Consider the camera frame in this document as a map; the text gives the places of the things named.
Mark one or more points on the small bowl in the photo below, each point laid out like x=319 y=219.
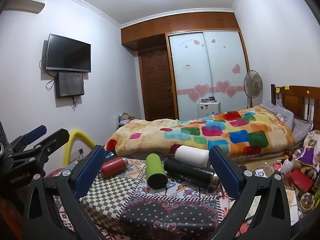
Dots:
x=307 y=201

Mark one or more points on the patterned tablecloth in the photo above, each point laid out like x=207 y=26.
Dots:
x=150 y=205

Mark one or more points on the air conditioner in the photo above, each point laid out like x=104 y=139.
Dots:
x=23 y=6

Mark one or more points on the white papers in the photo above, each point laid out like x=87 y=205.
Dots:
x=292 y=202

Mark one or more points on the white bedside cabinet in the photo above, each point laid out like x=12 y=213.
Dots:
x=208 y=110

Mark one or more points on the wooden bed headboard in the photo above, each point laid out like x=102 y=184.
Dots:
x=295 y=100

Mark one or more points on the red cup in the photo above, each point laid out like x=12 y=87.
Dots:
x=113 y=167

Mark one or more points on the small wall monitor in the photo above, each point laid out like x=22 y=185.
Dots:
x=70 y=84

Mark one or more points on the green cup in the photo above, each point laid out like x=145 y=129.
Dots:
x=156 y=170

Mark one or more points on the wall television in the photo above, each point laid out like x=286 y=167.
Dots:
x=68 y=53

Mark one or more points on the black thermos cup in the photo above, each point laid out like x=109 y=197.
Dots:
x=187 y=171

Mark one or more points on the yellow foam tube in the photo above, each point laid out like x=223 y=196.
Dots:
x=72 y=140

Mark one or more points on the standing fan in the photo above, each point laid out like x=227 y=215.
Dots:
x=253 y=82

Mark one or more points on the colourful checked blanket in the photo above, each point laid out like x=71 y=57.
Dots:
x=200 y=130

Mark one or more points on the red box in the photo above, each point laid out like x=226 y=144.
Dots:
x=300 y=180

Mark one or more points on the purple cloth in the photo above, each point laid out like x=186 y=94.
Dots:
x=307 y=156

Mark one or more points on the brown wooden door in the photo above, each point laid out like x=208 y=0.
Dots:
x=157 y=85

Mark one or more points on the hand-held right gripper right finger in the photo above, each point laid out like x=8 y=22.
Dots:
x=225 y=172

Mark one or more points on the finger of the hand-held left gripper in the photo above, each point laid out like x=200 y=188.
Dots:
x=55 y=138
x=36 y=131

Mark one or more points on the pile of bags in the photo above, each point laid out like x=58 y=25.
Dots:
x=126 y=118

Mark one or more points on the teal cup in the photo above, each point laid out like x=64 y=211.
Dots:
x=110 y=154

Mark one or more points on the white squeeze bottle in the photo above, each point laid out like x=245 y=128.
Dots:
x=290 y=166

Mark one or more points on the grey pillow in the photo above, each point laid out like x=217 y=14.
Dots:
x=301 y=130
x=278 y=115

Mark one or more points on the white thermos cup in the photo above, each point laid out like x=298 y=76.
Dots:
x=192 y=156

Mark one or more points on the wooden wardrobe with sliding doors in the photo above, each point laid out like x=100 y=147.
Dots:
x=207 y=62

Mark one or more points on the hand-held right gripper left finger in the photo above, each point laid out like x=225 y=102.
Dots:
x=92 y=168

